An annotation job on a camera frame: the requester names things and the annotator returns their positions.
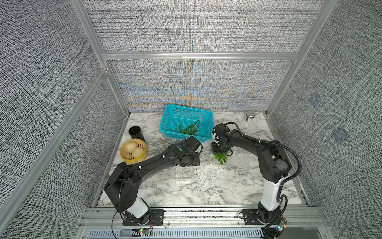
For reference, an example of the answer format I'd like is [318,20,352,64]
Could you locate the clear container peppers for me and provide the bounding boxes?
[212,149,233,165]

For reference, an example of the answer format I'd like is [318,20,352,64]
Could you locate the teal plastic basket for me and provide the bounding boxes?
[160,105,214,142]

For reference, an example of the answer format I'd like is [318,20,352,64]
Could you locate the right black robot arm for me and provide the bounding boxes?
[211,122,302,225]

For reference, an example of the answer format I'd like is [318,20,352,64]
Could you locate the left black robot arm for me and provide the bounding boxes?
[103,136,203,219]

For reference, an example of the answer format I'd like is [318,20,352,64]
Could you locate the small metal tin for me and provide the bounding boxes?
[245,111,256,122]

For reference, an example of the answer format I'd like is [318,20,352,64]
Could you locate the white bun right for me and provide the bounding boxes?
[131,147,145,159]

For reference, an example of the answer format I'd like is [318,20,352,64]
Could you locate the white bun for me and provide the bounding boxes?
[131,147,145,159]
[124,140,138,153]

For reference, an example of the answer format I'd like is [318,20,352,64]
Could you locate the yellow steamer basket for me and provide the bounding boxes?
[120,138,148,165]

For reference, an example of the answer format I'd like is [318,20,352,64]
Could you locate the black cup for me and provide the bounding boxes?
[128,126,145,141]

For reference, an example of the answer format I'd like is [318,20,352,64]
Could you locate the white bun left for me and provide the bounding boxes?
[124,140,138,153]

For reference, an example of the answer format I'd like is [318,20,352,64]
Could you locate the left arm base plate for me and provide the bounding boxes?
[122,209,165,227]

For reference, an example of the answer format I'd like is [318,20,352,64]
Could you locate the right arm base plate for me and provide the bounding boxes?
[242,209,269,226]

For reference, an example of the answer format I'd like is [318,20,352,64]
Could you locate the front aluminium rail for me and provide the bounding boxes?
[75,205,334,239]

